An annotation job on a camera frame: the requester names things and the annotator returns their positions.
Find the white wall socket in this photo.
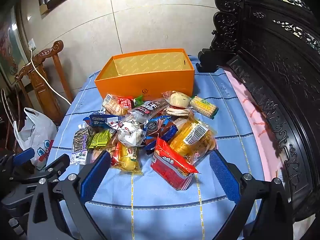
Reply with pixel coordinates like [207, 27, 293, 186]
[27, 38, 38, 52]

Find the lime green snack packet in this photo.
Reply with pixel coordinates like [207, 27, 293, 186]
[87, 129, 113, 150]

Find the yellow bread packet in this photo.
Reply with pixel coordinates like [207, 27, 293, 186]
[169, 119, 217, 166]

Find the yellow cake packet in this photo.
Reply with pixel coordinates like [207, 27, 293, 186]
[111, 142, 143, 175]

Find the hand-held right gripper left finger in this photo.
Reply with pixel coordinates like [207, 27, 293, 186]
[27, 151, 112, 240]

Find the red white cracker packet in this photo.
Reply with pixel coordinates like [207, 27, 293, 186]
[102, 93, 135, 116]

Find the green cracker packet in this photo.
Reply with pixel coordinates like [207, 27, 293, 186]
[191, 95, 218, 119]

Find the carved brown wooden chair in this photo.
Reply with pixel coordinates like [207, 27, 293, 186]
[14, 40, 74, 126]

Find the framed red painting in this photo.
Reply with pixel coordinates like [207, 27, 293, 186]
[0, 7, 28, 85]

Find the orange cardboard box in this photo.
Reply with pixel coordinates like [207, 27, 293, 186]
[94, 48, 195, 100]

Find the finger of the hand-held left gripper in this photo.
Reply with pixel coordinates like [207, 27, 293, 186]
[45, 154, 71, 180]
[12, 147, 37, 170]

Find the dark carved wooden headboard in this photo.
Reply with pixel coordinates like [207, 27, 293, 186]
[197, 0, 320, 222]

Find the white plastic bag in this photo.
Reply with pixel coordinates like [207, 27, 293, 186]
[13, 107, 58, 170]

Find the pink bed sheet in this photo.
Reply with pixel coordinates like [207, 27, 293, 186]
[224, 66, 288, 184]

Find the sunflower seed packet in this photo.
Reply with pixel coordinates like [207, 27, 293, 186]
[71, 126, 95, 166]

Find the blue cookie packet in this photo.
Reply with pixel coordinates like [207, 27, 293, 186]
[142, 116, 178, 151]

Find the white power cable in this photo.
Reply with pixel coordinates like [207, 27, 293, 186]
[29, 47, 72, 106]

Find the blue white snack packet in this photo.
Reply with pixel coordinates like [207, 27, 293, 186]
[89, 114, 121, 128]

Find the white wrapped snack packet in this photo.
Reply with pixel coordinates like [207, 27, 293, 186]
[109, 118, 147, 147]

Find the blue checked bed sheet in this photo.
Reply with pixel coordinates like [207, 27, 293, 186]
[46, 55, 265, 240]

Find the long brown bread packet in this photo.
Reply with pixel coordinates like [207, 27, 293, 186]
[129, 98, 173, 121]

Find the red snack packet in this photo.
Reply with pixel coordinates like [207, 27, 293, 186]
[151, 137, 199, 190]

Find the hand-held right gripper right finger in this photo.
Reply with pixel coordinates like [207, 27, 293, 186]
[209, 150, 293, 240]

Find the round bun packet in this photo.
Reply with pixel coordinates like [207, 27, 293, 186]
[162, 90, 193, 109]

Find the flat pastry packet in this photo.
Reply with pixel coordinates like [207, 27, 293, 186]
[165, 106, 193, 118]

